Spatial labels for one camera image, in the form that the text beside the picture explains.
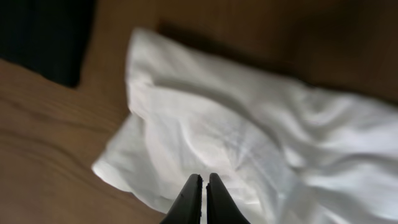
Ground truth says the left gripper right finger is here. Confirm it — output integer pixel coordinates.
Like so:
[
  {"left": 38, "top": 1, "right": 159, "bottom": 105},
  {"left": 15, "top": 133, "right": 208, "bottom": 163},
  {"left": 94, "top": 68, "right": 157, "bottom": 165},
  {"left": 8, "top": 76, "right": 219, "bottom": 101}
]
[{"left": 206, "top": 173, "right": 249, "bottom": 224}]

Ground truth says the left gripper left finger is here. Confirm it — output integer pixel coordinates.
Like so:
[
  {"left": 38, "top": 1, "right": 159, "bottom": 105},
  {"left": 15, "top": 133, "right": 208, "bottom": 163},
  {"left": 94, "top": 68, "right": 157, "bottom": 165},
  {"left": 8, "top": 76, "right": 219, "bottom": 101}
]
[{"left": 160, "top": 174, "right": 203, "bottom": 224}]

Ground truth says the white t-shirt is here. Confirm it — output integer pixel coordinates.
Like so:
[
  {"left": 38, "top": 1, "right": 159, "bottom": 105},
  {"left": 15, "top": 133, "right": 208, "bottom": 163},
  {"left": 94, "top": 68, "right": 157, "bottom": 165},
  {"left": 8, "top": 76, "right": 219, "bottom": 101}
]
[{"left": 92, "top": 29, "right": 397, "bottom": 223}]

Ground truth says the folded black garment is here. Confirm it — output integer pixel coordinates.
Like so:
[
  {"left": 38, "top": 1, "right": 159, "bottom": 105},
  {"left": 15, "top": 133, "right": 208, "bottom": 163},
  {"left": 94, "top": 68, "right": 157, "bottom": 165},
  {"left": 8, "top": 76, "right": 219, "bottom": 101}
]
[{"left": 1, "top": 0, "right": 96, "bottom": 88}]

